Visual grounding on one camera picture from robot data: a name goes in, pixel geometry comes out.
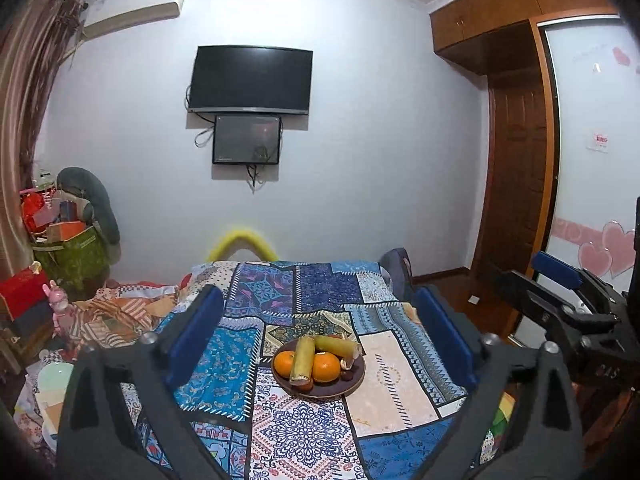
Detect small orange mandarin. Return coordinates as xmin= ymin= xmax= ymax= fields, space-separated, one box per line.
xmin=311 ymin=352 xmax=342 ymax=384

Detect dark red grape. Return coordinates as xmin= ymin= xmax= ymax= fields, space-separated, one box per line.
xmin=341 ymin=370 xmax=354 ymax=382
xmin=294 ymin=379 xmax=314 ymax=393

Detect pink peeled pomelo segment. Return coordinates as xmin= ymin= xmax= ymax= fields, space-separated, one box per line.
xmin=340 ymin=353 xmax=360 ymax=372

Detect brown wooden door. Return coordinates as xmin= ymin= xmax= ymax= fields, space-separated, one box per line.
xmin=473 ymin=68 xmax=547 ymax=284

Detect pink doll figure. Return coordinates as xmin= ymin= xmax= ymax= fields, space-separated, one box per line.
xmin=42 ymin=280 xmax=74 ymax=344

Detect orange patterned bedsheet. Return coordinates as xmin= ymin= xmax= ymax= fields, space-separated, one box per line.
xmin=58 ymin=283 xmax=188 ymax=348

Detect red gift box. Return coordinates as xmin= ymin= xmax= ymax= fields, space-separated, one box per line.
xmin=0 ymin=268 xmax=48 ymax=321

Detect dark purple round plate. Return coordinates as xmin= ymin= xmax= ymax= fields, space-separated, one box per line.
xmin=271 ymin=335 xmax=366 ymax=401

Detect green box with clutter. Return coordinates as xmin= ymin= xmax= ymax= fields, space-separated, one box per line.
xmin=20 ymin=185 xmax=110 ymax=300

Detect white wardrobe sliding door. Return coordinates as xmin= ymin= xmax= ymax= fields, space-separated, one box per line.
xmin=540 ymin=16 xmax=639 ymax=292

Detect left orange on plate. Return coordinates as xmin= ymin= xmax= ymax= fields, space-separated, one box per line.
xmin=272 ymin=350 xmax=295 ymax=380

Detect blue patchwork tablecloth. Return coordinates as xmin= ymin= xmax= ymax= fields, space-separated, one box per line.
xmin=118 ymin=261 xmax=468 ymax=479

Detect grey plush toy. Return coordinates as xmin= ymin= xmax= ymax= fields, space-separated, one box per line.
xmin=56 ymin=167 xmax=120 ymax=245

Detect wooden overhead cabinet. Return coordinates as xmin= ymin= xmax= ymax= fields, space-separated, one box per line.
xmin=431 ymin=0 xmax=616 ymax=75

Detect yellow curved headboard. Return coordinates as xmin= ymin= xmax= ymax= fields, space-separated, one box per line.
xmin=207 ymin=228 xmax=279 ymax=262

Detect brown striped curtain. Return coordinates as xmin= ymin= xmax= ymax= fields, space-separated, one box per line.
xmin=1 ymin=0 xmax=86 ymax=278

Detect white air conditioner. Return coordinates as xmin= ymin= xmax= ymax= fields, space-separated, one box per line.
xmin=82 ymin=0 xmax=184 ymax=40

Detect small black wall monitor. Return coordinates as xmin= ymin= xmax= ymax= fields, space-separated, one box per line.
xmin=212 ymin=115 xmax=282 ymax=166

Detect black wall television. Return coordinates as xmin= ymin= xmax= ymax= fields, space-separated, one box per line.
xmin=188 ymin=46 xmax=314 ymax=115

